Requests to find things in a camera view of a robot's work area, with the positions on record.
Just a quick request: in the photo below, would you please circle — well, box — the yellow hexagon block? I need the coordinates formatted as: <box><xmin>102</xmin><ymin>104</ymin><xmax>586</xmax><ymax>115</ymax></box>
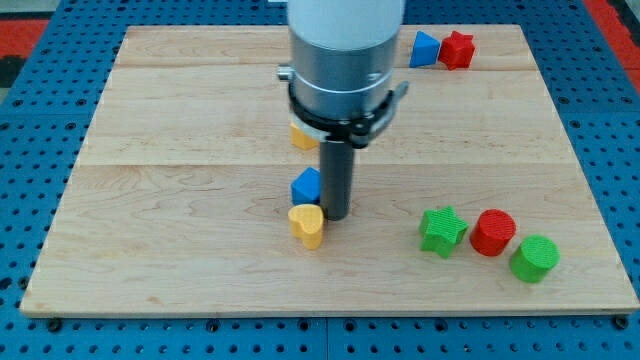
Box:
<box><xmin>289</xmin><ymin>122</ymin><xmax>319</xmax><ymax>150</ymax></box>

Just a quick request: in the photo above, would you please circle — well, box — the blue cube block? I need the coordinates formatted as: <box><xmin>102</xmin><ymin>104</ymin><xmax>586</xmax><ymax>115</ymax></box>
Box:
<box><xmin>290</xmin><ymin>167</ymin><xmax>321</xmax><ymax>205</ymax></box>

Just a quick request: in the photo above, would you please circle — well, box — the blue triangle block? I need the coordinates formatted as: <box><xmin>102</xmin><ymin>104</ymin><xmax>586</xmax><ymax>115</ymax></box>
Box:
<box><xmin>409</xmin><ymin>31</ymin><xmax>441</xmax><ymax>68</ymax></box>

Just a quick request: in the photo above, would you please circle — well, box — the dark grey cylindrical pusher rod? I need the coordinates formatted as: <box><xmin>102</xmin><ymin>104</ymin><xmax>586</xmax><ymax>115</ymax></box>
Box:
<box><xmin>319</xmin><ymin>140</ymin><xmax>355</xmax><ymax>221</ymax></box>

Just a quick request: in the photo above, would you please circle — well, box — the green star block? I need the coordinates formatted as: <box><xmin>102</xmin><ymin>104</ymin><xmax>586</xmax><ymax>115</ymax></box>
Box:
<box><xmin>419</xmin><ymin>206</ymin><xmax>468</xmax><ymax>259</ymax></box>

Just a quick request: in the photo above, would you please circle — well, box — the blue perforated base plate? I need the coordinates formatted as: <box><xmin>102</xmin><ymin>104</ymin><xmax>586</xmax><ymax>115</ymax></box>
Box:
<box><xmin>1</xmin><ymin>0</ymin><xmax>639</xmax><ymax>359</ymax></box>

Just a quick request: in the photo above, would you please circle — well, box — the red cylinder block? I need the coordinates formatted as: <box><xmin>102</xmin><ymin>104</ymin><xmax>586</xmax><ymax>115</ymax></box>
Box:
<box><xmin>470</xmin><ymin>209</ymin><xmax>516</xmax><ymax>257</ymax></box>

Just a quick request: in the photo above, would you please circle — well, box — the red star block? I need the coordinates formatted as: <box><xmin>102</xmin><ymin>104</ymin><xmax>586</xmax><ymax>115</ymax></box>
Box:
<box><xmin>438</xmin><ymin>31</ymin><xmax>475</xmax><ymax>70</ymax></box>

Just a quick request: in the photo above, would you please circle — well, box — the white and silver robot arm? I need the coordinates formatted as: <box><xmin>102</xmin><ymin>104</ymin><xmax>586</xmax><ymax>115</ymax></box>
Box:
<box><xmin>278</xmin><ymin>0</ymin><xmax>408</xmax><ymax>149</ymax></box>

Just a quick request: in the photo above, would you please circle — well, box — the light wooden board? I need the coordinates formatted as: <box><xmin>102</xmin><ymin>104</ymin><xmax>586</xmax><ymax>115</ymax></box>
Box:
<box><xmin>20</xmin><ymin>25</ymin><xmax>639</xmax><ymax>318</ymax></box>

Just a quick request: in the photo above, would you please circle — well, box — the green cylinder block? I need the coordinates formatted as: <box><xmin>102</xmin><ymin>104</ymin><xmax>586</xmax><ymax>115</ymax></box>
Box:
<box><xmin>509</xmin><ymin>234</ymin><xmax>560</xmax><ymax>283</ymax></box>

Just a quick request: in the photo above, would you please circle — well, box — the yellow heart block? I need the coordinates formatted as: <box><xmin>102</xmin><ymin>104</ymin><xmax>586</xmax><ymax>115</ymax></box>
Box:
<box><xmin>288</xmin><ymin>204</ymin><xmax>325</xmax><ymax>250</ymax></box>

